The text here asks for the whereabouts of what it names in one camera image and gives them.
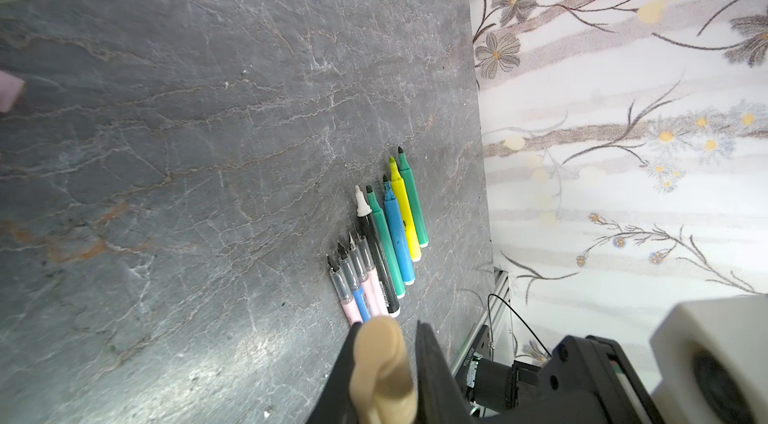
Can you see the green highlighter marker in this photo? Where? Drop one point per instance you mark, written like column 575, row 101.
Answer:
column 412, row 192
column 386, row 242

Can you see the blue highlighter marker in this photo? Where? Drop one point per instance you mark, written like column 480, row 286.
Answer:
column 397, row 233

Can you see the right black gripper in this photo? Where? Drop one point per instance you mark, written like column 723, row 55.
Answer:
column 587, row 380

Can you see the blue pen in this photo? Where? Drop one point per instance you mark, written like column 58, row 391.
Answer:
column 352, row 281

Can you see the tan pen cap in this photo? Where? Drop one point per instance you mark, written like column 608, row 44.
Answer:
column 381, row 386

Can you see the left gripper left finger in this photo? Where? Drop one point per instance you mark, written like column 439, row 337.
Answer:
column 334, row 405

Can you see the black white pen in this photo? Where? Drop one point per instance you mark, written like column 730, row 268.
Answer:
column 391, row 305

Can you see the yellow highlighter marker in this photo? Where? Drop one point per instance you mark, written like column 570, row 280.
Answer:
column 399, row 189

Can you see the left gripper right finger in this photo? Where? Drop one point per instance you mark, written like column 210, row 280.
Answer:
column 439, row 397

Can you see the pink speckled pen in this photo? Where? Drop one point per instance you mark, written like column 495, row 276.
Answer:
column 373, row 278

